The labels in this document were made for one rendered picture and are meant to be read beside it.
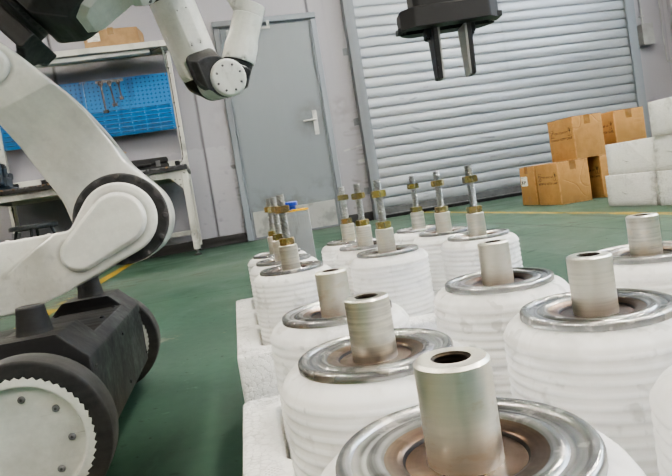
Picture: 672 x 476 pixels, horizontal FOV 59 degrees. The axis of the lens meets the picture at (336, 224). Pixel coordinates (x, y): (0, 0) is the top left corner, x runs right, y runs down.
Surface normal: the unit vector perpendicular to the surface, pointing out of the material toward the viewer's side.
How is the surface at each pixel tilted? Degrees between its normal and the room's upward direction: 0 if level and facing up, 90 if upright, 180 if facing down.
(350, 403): 57
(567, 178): 90
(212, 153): 90
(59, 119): 113
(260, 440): 0
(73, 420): 90
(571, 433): 4
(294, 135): 90
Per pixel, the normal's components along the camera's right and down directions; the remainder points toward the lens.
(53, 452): 0.19, 0.02
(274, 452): -0.15, -0.99
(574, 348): -0.61, -0.41
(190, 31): 0.47, 0.11
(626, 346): -0.24, -0.47
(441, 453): -0.73, 0.15
